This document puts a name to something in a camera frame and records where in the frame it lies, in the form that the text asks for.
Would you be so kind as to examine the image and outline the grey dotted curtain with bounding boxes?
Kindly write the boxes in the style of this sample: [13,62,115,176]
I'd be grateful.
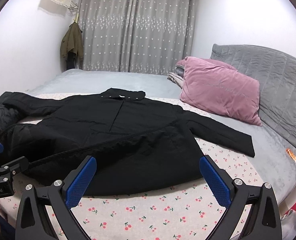
[77,0,198,75]

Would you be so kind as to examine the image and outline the folded beige grey blankets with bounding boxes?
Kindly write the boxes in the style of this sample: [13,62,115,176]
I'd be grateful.
[168,64,184,88]

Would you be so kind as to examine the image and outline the black coat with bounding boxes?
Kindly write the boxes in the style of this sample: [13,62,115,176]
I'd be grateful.
[0,88,255,196]

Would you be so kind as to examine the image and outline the grey quilted headboard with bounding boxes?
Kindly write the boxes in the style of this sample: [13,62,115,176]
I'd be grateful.
[210,44,296,148]

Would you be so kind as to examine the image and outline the cherry print bed mat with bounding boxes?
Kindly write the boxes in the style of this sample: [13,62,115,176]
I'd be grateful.
[0,94,261,239]

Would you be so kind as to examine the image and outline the orange tube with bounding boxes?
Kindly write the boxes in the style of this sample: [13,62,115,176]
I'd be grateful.
[286,148,296,163]

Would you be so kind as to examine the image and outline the olive green hanging jacket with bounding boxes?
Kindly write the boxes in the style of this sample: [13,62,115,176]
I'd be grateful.
[60,22,83,70]

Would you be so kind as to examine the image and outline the pink velvet pillow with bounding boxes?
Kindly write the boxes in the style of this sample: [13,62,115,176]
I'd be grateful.
[177,56,262,126]

